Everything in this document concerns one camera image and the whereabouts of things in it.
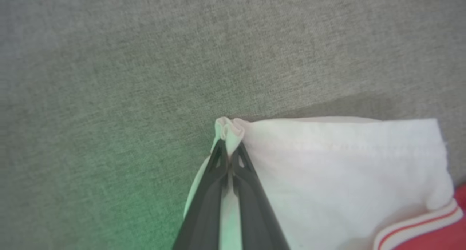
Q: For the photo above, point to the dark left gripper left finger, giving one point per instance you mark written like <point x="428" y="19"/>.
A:
<point x="204" y="213"/>

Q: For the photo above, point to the red number 23 jersey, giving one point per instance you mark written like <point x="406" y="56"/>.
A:
<point x="346" y="177"/>

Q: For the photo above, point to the grey fabric sofa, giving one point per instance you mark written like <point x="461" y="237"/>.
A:
<point x="145" y="79"/>

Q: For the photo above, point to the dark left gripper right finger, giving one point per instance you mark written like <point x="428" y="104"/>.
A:
<point x="256" y="217"/>

